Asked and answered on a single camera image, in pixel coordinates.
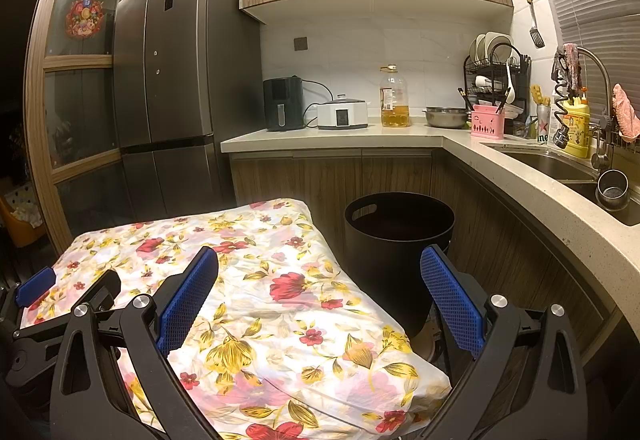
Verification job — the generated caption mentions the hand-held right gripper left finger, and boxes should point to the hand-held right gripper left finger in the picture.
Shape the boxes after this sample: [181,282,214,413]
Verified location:
[49,245,221,440]

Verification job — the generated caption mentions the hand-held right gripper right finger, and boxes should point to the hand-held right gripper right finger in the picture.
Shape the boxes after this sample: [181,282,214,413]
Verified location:
[419,244,588,440]

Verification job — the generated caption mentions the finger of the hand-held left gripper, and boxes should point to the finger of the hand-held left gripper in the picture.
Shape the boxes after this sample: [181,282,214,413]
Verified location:
[0,267,57,331]
[12,271,122,338]

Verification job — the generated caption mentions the black trash bin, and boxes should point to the black trash bin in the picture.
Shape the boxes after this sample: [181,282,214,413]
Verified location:
[344,192,456,338]

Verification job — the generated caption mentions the orange box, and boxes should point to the orange box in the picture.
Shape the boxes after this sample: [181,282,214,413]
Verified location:
[0,190,46,248]

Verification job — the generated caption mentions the floral cloth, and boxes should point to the floral cloth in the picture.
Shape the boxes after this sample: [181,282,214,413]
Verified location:
[20,199,453,440]

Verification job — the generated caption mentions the wooden base cabinets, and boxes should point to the wooden base cabinets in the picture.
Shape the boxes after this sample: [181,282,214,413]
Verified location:
[229,149,613,356]

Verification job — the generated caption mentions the steel sink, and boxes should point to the steel sink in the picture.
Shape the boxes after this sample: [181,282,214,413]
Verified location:
[492,140,640,226]

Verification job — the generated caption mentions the pink utensil holder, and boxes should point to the pink utensil holder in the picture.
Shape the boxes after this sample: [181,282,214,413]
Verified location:
[470,104,506,140]

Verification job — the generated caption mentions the steel bowl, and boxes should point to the steel bowl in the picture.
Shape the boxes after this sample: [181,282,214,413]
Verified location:
[423,107,471,129]

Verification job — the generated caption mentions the wooden glass door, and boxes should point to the wooden glass door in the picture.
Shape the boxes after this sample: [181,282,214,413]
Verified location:
[24,0,151,253]

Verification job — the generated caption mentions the steel cup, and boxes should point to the steel cup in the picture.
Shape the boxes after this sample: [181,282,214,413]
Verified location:
[596,170,631,211]

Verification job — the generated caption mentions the beer can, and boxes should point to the beer can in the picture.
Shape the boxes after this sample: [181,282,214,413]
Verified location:
[536,104,552,143]

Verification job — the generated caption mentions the cooking oil bottle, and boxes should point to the cooking oil bottle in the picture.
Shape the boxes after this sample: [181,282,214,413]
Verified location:
[379,65,411,128]

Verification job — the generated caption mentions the yellow detergent bottle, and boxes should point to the yellow detergent bottle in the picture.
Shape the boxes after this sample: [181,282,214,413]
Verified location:
[562,95,591,158]

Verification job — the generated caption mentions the white rice cooker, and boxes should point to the white rice cooker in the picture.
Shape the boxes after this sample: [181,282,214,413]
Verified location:
[316,95,370,130]

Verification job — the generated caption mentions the black air fryer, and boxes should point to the black air fryer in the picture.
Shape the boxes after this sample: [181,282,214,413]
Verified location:
[263,76,305,132]

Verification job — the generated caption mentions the black dish rack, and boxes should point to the black dish rack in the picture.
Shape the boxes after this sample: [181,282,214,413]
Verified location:
[463,42,532,131]

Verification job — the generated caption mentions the white ladle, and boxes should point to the white ladle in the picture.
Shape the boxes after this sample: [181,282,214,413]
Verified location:
[502,62,516,103]

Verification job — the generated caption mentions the grey refrigerator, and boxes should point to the grey refrigerator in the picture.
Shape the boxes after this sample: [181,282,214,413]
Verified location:
[112,0,263,221]

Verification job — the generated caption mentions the pink cloth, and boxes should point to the pink cloth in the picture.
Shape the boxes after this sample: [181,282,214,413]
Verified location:
[612,84,640,143]

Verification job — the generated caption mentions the dark rag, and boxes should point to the dark rag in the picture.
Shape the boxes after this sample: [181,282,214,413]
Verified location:
[551,44,583,93]

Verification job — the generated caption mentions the steel faucet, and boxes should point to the steel faucet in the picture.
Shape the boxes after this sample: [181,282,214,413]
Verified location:
[552,45,613,171]

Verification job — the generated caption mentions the red round door decoration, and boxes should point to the red round door decoration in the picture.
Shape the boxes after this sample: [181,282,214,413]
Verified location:
[65,0,103,38]

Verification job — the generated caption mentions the hanging slotted spatula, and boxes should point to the hanging slotted spatula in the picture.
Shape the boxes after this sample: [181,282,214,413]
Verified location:
[524,0,545,48]

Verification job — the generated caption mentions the window blinds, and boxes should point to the window blinds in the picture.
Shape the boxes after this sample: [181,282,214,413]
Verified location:
[520,0,640,121]

